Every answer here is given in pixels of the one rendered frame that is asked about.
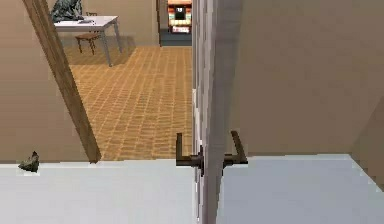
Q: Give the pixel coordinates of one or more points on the white room door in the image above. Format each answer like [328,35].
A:
[213,66]

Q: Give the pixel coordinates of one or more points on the orange white shelf unit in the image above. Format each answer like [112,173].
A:
[179,16]

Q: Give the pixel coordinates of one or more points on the brown wooden chair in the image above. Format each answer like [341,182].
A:
[87,37]

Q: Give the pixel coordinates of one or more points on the white grey-legged table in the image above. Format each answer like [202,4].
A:
[96,25]

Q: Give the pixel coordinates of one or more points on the small grey flat object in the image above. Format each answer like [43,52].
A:
[85,21]

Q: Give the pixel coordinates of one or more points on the dark green house plant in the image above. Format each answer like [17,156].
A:
[66,10]

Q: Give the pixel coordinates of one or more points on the small dark grey lump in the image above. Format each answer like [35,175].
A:
[30,163]

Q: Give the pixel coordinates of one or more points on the brown wooden door frame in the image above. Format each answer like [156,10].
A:
[63,76]

